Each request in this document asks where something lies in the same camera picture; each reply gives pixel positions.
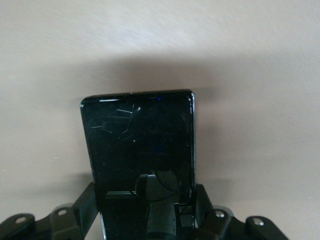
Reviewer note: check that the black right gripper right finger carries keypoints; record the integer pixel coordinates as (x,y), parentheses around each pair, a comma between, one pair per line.
(212,212)

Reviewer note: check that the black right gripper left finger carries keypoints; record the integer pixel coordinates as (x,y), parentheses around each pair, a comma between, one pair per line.
(75,212)

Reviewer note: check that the black smartphone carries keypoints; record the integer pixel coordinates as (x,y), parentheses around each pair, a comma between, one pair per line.
(140,145)

